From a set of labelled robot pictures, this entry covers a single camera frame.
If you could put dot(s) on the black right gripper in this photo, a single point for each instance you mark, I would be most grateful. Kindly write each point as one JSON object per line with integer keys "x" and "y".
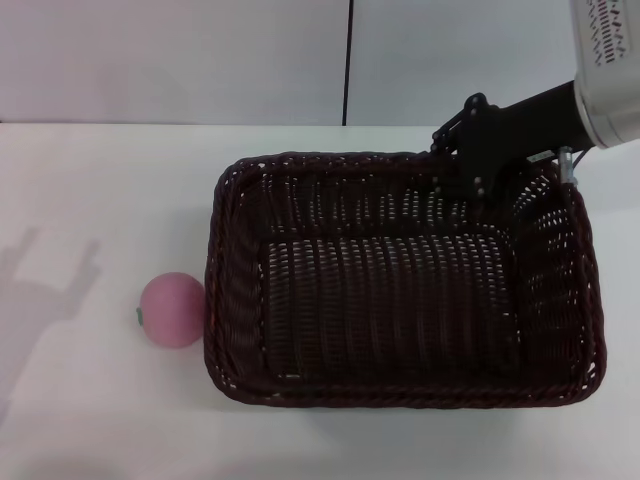
{"x": 515, "y": 132}

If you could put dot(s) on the dark brown woven basket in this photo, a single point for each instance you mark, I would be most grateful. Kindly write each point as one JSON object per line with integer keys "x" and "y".
{"x": 380, "y": 300}

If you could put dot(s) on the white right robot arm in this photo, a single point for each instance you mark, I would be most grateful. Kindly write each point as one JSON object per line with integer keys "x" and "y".
{"x": 607, "y": 65}

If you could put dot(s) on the pink toy peach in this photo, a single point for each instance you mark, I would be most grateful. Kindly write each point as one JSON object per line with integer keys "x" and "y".
{"x": 172, "y": 310}

